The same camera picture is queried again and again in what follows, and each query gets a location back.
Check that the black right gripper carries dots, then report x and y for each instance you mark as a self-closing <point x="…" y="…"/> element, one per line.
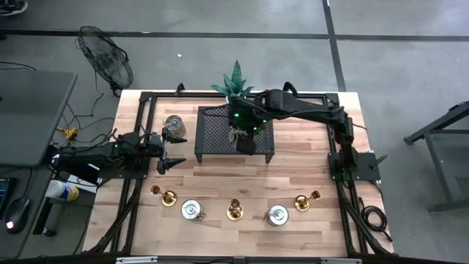
<point x="249" y="117"/>

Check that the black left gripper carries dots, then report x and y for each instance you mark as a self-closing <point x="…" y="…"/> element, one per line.
<point x="163" y="150"/>

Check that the gold candlestick holder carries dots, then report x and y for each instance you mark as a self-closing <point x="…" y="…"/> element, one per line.
<point x="302" y="203"/>
<point x="169" y="198"/>
<point x="234" y="213"/>

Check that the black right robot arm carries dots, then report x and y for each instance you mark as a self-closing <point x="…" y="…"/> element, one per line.
<point x="311" y="109"/>

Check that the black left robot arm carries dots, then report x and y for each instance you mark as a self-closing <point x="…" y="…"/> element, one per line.
<point x="91" y="157"/>

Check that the black perforated metal rack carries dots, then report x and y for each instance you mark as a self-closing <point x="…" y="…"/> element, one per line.
<point x="212" y="135"/>

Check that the green plant in white pot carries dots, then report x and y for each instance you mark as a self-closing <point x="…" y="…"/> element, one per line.
<point x="234" y="82"/>

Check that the white paper sheet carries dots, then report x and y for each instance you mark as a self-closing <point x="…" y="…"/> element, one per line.
<point x="84" y="183"/>

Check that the black control box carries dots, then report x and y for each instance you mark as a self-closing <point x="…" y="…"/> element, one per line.
<point x="73" y="170"/>

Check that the yellow power plug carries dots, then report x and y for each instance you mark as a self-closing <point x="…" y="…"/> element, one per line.
<point x="70" y="132"/>

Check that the black floor fan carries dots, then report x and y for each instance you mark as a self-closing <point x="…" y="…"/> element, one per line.
<point x="106" y="58"/>

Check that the white wipes canister yellow lid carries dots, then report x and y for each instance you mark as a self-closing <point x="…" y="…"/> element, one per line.
<point x="60" y="190"/>

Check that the large grey desk top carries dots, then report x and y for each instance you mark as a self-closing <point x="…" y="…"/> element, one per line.
<point x="33" y="117"/>

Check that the grey computer desk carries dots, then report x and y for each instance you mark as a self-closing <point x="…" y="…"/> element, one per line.
<point x="33" y="190"/>

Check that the black computer mouse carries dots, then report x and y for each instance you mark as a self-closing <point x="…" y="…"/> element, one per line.
<point x="18" y="212"/>

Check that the black framed desk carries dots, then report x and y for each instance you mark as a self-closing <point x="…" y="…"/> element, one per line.
<point x="438" y="165"/>

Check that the person's shoe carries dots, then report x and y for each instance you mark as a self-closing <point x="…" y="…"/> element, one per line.
<point x="12" y="7"/>

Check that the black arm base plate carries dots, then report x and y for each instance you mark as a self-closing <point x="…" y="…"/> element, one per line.
<point x="124" y="175"/>
<point x="366" y="166"/>

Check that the black aluminium rig frame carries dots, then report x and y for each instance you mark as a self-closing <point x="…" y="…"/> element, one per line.
<point x="198" y="95"/>

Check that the silver metal bracket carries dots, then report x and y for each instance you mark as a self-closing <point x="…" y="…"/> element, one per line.
<point x="136" y="260"/>
<point x="340" y="261"/>

